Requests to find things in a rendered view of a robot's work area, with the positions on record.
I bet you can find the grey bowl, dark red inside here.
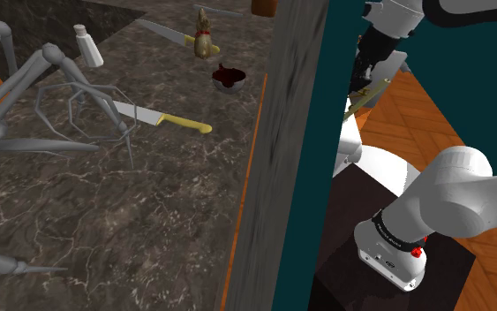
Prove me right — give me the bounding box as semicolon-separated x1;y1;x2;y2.
211;63;248;95

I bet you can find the thin grey utensil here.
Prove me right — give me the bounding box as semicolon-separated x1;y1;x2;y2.
192;4;245;19

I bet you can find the brown cylindrical container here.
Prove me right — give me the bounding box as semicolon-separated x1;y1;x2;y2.
251;0;280;19

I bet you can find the yellow-handled knife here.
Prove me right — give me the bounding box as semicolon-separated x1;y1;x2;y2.
109;100;214;135
134;18;222;56

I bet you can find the white salt shaker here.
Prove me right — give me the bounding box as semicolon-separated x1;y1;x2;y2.
72;24;105;69

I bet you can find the brown rabbit figure, red ribbon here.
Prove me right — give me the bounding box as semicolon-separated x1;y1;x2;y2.
192;7;215;61

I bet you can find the dark robot stand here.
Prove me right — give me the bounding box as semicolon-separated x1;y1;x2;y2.
307;163;478;311

